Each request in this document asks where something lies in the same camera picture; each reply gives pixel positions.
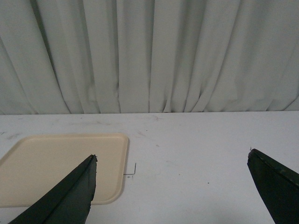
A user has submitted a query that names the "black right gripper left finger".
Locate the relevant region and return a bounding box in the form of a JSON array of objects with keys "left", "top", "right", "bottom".
[{"left": 10, "top": 155, "right": 97, "bottom": 224}]

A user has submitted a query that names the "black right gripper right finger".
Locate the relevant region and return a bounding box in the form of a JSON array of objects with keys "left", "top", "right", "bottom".
[{"left": 247, "top": 149, "right": 299, "bottom": 224}]

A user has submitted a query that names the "beige plastic tray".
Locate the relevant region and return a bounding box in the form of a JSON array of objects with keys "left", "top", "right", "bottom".
[{"left": 0, "top": 133, "right": 128, "bottom": 208}]

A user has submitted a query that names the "white pleated curtain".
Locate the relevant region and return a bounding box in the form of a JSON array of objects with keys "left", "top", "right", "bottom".
[{"left": 0, "top": 0, "right": 299, "bottom": 115}]

